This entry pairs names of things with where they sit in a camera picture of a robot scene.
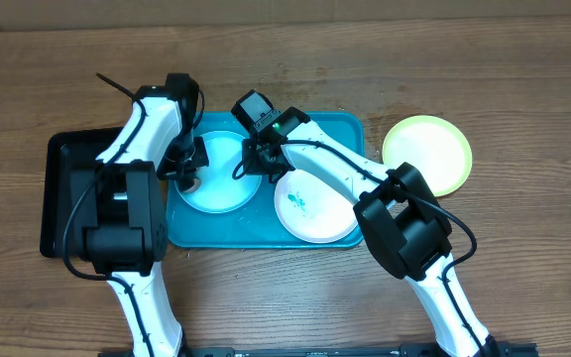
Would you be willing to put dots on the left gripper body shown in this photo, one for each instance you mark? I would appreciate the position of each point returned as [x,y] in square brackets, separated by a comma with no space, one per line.
[182,155]

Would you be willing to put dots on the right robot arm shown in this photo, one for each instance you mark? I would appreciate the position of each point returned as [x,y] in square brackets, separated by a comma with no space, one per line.
[405,228]

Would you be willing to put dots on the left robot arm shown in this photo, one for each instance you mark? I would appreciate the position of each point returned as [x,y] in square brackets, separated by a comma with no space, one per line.
[117,231]

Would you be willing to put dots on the orange and black sponge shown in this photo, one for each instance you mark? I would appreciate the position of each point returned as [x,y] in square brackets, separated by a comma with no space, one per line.
[186,187]

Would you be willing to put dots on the black plastic tray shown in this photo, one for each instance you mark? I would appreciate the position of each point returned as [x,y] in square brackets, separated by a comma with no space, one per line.
[66,150]

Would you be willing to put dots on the teal plastic serving tray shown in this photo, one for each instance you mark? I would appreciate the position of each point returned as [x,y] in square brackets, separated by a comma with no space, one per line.
[254,225]

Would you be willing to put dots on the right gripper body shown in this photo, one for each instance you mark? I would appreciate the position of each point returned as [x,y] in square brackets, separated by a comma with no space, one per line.
[264,167]

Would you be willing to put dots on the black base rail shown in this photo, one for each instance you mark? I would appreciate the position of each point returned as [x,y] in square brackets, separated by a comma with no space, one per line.
[405,350]

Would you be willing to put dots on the white plate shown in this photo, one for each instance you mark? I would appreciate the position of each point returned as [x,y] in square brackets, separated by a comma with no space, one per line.
[311,210]

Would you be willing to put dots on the yellow green plate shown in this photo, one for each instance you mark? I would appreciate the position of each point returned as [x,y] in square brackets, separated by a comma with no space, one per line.
[436,147]

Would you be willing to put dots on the light blue plate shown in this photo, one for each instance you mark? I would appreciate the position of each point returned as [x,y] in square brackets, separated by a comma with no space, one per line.
[219,192]

